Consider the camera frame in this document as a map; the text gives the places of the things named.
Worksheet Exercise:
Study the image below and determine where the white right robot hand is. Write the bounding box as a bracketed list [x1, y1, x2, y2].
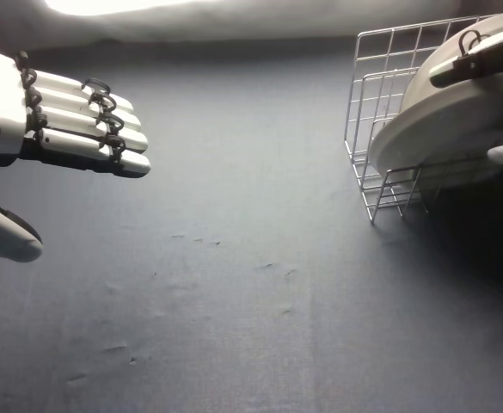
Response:
[429, 21, 503, 167]

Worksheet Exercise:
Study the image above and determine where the white plate with leaf print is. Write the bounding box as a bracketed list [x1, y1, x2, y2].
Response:
[369, 11, 503, 191]

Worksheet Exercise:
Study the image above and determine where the grey table cloth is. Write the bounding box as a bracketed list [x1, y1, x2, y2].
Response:
[0, 36, 503, 413]

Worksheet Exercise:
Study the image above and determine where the white wire dish rack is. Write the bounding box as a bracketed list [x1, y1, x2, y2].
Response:
[344, 15, 493, 225]

